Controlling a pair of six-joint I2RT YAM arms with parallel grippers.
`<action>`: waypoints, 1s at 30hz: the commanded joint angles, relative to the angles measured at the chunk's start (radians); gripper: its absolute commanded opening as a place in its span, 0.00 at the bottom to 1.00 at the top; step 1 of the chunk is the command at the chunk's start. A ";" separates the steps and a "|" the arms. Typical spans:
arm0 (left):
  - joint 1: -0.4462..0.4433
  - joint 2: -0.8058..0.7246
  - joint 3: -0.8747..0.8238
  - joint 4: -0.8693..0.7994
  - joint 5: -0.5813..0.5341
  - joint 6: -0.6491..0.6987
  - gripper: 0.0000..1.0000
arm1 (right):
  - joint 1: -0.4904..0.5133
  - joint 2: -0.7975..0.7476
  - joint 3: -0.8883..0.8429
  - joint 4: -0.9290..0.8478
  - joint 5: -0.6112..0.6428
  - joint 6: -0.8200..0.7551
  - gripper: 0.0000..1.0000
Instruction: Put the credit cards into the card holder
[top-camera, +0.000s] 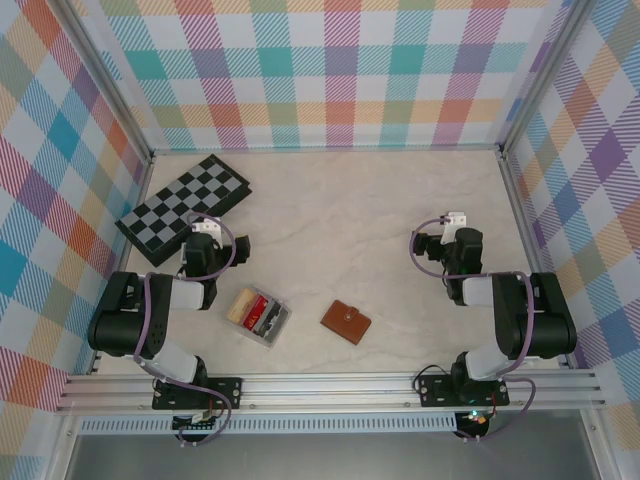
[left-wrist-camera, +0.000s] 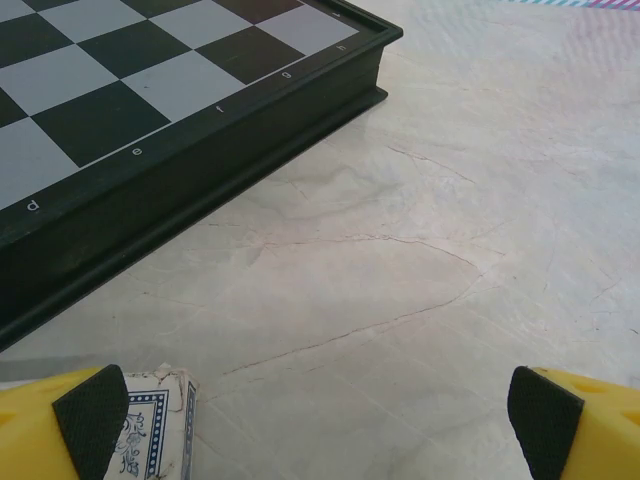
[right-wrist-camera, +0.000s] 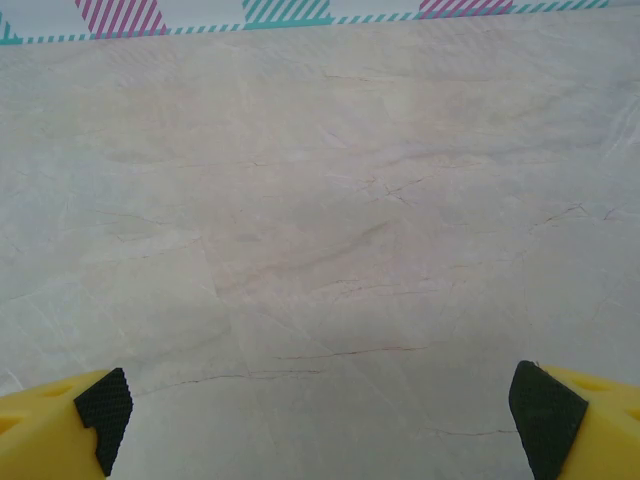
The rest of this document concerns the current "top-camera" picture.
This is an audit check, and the beige credit card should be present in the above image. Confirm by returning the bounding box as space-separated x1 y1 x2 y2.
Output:
226 288 255 322

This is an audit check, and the red credit card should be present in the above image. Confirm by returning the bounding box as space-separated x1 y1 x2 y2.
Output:
242 294 271 332

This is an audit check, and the black VIP credit card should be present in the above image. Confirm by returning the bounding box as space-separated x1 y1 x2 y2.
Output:
257 304 287 342

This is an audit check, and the clear plastic card box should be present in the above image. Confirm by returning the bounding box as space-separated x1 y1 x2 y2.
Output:
225 285 294 350

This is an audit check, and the brown leather card holder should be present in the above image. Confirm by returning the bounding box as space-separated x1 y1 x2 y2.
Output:
320 299 372 345

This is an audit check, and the black grey folding chessboard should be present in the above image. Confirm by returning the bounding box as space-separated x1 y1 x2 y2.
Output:
114 153 253 269

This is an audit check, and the small circuit board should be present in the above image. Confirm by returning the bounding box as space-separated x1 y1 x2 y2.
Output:
171 410 224 435
457 408 491 434

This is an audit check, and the grey metal panel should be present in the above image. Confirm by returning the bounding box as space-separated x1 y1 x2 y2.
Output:
64 433 601 480

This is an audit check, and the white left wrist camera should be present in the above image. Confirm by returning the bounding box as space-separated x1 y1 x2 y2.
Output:
191 215 225 237

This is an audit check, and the aluminium table side rail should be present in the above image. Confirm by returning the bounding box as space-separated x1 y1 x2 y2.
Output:
87 154 156 376
497 149 574 371

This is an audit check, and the aluminium table end rail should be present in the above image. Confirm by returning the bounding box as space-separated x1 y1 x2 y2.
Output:
149 144 504 156

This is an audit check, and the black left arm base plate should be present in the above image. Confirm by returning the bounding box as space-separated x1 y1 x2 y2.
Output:
151 376 245 412

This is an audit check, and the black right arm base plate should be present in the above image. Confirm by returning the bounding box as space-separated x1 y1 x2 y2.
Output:
416 373 512 409

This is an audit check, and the aluminium frame post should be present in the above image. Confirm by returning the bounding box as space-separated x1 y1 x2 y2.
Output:
47 0 156 166
497 0 601 159

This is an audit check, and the wide aluminium mounting rail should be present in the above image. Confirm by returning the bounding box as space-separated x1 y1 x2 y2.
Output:
53 368 610 415

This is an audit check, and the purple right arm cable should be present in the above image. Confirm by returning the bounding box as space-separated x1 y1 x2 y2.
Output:
409 214 539 444

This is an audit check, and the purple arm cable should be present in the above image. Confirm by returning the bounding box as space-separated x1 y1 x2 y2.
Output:
132 212 239 447
409 214 539 444

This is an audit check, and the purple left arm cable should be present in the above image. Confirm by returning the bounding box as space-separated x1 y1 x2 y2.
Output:
132 212 239 447

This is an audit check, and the slotted grey cable duct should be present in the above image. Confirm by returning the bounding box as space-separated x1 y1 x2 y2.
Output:
78 417 460 436

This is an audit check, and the aluminium frame leg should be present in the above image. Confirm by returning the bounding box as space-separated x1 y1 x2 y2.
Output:
581 410 624 480
45 413 77 480

